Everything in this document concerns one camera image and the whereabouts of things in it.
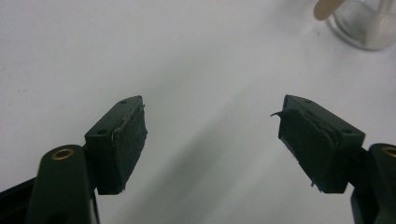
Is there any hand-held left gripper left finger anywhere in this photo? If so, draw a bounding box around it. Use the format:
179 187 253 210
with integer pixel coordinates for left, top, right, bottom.
84 95 149 196

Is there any clear glass jar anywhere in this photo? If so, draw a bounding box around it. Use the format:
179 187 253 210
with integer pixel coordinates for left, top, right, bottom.
326 0 396 51

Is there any wooden stick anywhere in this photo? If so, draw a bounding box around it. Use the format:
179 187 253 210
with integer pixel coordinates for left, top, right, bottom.
313 0 346 21

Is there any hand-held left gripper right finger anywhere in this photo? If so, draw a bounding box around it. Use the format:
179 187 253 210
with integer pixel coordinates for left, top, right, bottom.
270 94 366 194

